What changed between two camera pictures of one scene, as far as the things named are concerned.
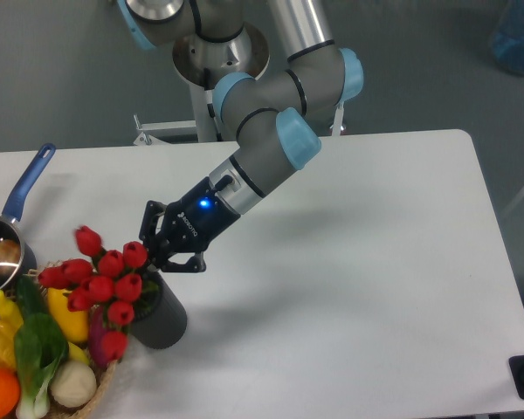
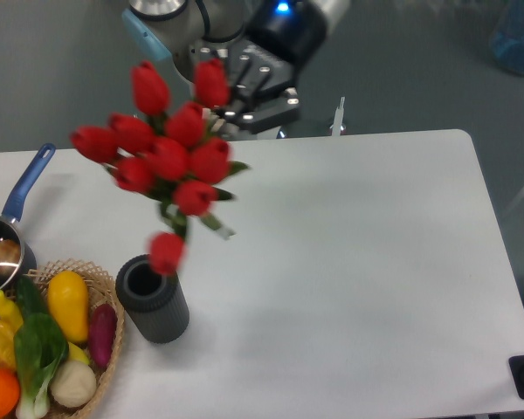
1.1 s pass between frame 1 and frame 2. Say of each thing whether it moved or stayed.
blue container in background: stayed
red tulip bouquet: moved
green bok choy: stayed
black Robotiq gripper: moved
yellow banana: stayed
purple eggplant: stayed
